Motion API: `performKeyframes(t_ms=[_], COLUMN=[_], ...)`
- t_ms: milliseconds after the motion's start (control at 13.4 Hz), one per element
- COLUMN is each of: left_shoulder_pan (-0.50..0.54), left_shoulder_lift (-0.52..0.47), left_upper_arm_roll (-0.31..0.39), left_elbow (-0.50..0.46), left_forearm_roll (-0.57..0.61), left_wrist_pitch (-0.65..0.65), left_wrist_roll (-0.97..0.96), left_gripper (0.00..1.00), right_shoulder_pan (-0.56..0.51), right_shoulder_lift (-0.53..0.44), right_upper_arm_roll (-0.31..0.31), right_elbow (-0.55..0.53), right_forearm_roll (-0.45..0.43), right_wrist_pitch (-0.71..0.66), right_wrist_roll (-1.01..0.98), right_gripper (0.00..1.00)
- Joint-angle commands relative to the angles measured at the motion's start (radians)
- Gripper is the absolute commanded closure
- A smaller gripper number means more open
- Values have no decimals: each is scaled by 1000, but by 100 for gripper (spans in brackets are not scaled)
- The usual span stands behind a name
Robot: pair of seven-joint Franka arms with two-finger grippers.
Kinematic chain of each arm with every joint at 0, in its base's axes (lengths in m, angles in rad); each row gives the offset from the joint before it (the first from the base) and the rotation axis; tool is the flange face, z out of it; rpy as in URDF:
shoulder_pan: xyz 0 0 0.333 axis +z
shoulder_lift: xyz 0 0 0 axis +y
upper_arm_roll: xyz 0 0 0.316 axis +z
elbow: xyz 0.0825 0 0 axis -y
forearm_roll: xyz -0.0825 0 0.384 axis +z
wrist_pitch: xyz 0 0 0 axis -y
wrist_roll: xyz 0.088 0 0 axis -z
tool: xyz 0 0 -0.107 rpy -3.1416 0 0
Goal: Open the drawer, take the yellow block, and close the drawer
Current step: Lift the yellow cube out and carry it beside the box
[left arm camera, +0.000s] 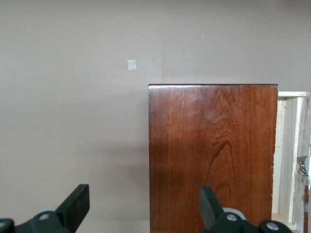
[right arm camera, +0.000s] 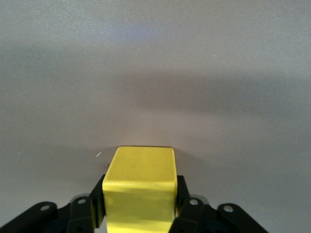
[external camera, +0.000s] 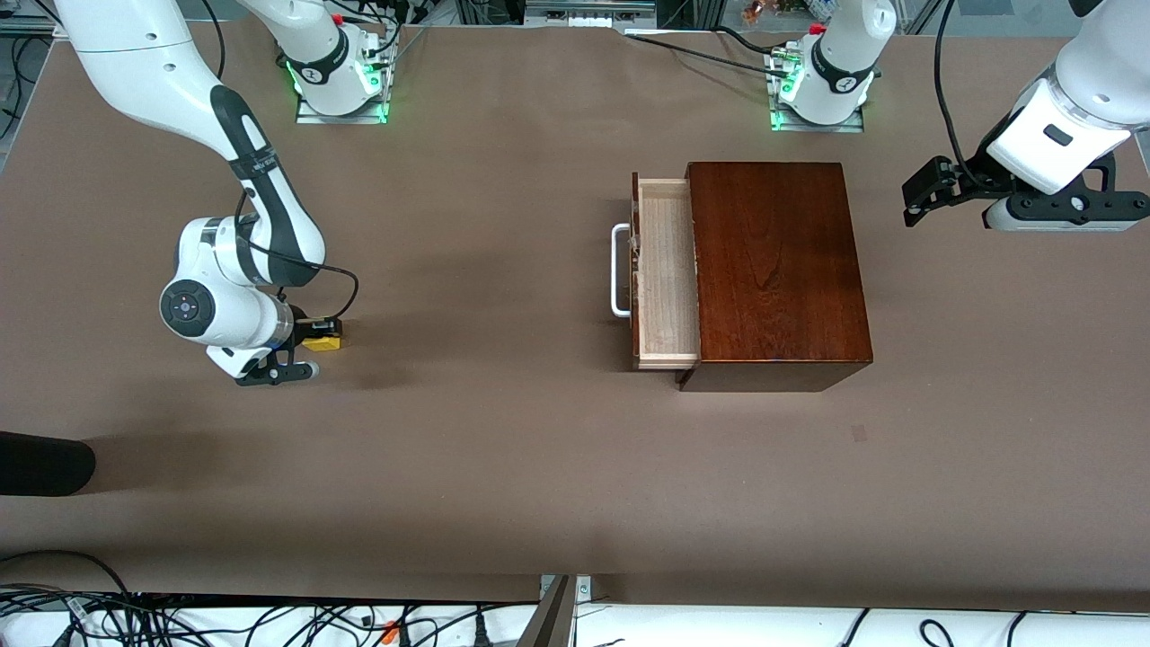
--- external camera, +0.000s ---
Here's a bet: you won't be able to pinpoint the white power strip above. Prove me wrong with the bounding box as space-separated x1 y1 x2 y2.
524 0 657 28

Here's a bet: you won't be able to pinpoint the tangled black cables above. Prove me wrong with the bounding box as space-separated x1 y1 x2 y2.
0 548 540 647

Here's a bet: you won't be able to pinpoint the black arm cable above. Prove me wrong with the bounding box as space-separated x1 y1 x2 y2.
235 189 360 323
933 0 989 190
199 0 226 80

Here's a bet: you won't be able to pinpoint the black rounded object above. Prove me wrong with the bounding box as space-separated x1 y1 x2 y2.
0 431 97 498

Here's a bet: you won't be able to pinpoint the black base cable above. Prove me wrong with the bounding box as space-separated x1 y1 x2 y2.
715 25 796 57
623 32 779 76

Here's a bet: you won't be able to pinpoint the metal table bracket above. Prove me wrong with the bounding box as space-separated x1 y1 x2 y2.
517 573 594 647

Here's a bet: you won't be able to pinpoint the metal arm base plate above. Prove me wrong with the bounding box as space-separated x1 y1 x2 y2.
296 25 391 125
769 49 866 135

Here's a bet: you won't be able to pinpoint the dark brown wooden cabinet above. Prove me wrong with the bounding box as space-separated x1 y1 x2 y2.
676 162 874 394

